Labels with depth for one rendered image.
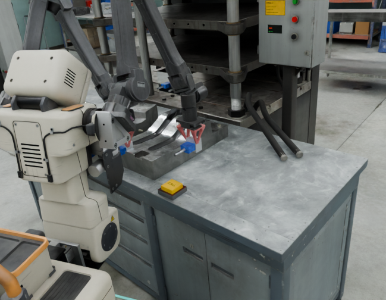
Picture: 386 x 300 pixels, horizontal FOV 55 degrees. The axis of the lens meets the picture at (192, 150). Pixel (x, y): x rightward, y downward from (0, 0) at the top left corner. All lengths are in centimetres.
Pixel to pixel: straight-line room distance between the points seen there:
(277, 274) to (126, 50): 86
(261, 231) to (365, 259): 125
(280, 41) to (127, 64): 100
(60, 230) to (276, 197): 78
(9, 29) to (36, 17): 424
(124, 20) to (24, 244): 73
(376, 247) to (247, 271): 124
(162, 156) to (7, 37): 448
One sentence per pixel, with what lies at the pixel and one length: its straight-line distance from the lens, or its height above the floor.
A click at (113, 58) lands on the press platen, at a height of 102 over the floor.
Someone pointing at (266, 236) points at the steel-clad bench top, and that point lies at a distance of 121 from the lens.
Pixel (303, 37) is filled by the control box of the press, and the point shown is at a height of 122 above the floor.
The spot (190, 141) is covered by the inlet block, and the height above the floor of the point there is 95.
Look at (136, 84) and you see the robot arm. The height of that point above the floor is 127.
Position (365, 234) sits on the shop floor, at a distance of 258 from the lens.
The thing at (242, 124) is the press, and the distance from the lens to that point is 208.
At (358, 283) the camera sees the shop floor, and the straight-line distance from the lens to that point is 226.
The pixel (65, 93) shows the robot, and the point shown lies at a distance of 114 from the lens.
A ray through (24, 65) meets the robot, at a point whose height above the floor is 135.
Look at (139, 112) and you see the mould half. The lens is 198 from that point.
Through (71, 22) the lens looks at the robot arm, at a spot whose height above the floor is 141.
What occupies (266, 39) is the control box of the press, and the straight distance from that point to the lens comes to 203.
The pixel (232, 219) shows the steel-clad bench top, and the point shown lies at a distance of 128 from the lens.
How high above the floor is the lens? 158
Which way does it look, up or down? 27 degrees down
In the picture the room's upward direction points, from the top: 5 degrees counter-clockwise
